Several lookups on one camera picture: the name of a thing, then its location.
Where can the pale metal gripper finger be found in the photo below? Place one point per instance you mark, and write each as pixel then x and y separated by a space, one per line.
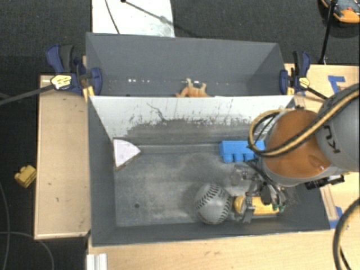
pixel 248 211
pixel 253 190

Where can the blue toy brick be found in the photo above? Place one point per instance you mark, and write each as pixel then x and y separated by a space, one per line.
pixel 234 149

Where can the yellow toy brick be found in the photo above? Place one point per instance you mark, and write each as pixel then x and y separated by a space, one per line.
pixel 25 176

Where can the pale wood board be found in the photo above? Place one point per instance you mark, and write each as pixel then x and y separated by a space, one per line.
pixel 62 156

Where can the yellow plastic toy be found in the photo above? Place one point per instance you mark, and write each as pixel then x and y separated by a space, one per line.
pixel 263 208

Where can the black cylinder on white bracket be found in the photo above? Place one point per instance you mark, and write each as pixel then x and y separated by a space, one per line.
pixel 323 182

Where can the orange toy animal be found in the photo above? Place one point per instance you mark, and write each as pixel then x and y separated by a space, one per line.
pixel 194 91

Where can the grey metal bin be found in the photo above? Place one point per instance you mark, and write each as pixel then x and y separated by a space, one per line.
pixel 157 190

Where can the white quarter-round block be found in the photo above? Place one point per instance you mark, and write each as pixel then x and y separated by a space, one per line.
pixel 123 153

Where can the grey baseball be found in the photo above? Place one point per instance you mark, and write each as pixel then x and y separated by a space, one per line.
pixel 212 204

